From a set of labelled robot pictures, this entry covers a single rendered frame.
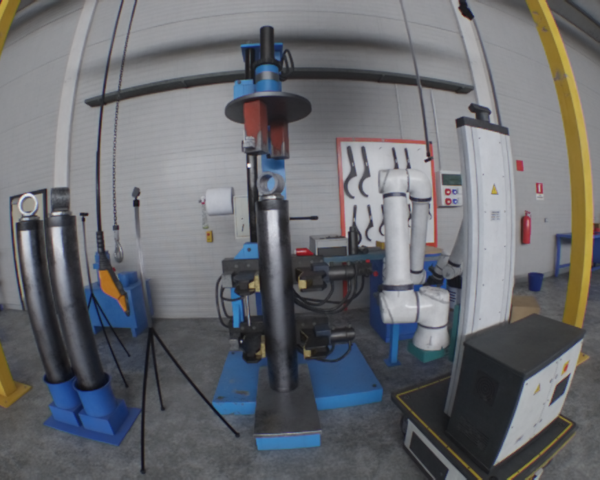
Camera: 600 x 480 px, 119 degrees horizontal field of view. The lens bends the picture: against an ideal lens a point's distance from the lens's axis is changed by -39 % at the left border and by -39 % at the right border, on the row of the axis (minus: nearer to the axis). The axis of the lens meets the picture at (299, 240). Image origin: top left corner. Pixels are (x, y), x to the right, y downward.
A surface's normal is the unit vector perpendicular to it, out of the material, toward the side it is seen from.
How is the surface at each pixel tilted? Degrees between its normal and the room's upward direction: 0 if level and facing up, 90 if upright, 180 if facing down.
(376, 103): 90
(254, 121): 90
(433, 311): 90
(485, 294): 90
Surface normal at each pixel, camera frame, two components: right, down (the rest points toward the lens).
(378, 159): 0.07, 0.08
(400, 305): -0.20, -0.07
